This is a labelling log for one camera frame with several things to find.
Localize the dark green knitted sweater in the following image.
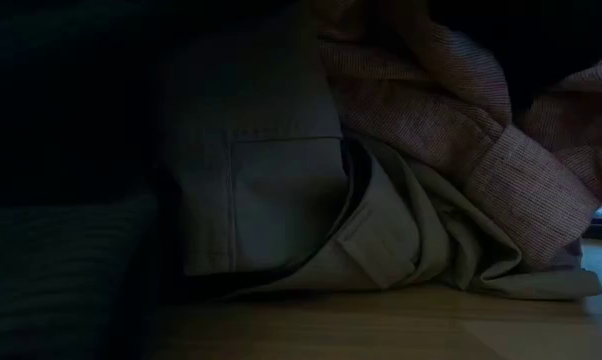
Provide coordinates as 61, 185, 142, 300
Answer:
0, 193, 160, 360

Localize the pink striped shirt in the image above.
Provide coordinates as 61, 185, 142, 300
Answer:
300, 0, 602, 271

